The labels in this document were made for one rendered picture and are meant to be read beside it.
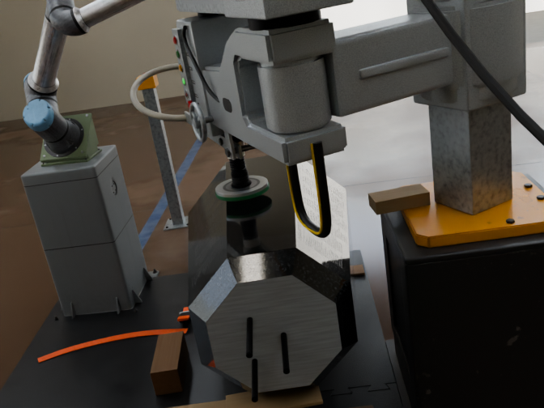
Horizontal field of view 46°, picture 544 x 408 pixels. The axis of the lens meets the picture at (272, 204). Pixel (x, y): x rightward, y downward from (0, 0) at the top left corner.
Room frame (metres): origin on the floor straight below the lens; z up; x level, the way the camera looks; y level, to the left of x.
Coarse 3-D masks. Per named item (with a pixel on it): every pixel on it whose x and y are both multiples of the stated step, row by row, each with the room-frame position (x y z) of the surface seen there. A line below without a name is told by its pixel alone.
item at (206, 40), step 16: (208, 16) 2.36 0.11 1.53; (224, 16) 2.33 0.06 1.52; (192, 32) 2.29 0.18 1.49; (208, 32) 2.31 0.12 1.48; (224, 32) 2.33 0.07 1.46; (192, 48) 2.31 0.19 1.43; (208, 48) 2.30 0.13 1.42; (224, 48) 2.32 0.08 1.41; (192, 64) 2.36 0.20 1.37; (208, 64) 2.30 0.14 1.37; (208, 112) 2.29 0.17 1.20; (208, 128) 2.31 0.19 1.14
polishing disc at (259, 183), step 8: (256, 176) 2.48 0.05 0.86; (224, 184) 2.46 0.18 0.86; (256, 184) 2.39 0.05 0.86; (264, 184) 2.38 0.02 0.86; (216, 192) 2.38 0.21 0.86; (224, 192) 2.36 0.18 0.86; (232, 192) 2.34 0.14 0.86; (240, 192) 2.33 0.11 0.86; (248, 192) 2.31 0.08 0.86; (256, 192) 2.33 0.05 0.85
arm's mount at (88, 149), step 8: (72, 120) 3.38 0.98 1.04; (80, 120) 3.37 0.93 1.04; (88, 120) 3.36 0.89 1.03; (80, 128) 3.33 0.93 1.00; (88, 128) 3.32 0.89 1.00; (80, 136) 3.30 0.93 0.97; (88, 136) 3.29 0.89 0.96; (96, 136) 3.39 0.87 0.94; (80, 144) 3.27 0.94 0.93; (88, 144) 3.27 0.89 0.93; (96, 144) 3.36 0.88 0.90; (48, 152) 3.29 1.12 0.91; (72, 152) 3.25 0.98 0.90; (80, 152) 3.24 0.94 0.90; (88, 152) 3.26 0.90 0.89; (96, 152) 3.33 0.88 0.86; (40, 160) 3.27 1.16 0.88; (48, 160) 3.26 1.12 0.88; (56, 160) 3.25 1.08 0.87; (64, 160) 3.25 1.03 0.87; (72, 160) 3.24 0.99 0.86; (80, 160) 3.22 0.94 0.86; (88, 160) 3.23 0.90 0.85
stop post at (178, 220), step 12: (144, 84) 4.24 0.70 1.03; (156, 84) 4.28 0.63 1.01; (144, 96) 4.26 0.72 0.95; (156, 96) 4.29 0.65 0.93; (156, 108) 4.25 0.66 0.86; (156, 120) 4.26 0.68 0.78; (156, 132) 4.26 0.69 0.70; (156, 144) 4.26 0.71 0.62; (168, 156) 4.26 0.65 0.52; (168, 168) 4.26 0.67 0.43; (168, 180) 4.26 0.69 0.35; (168, 192) 4.26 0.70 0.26; (168, 204) 4.26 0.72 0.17; (180, 204) 4.28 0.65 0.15; (180, 216) 4.25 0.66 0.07; (168, 228) 4.20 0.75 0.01
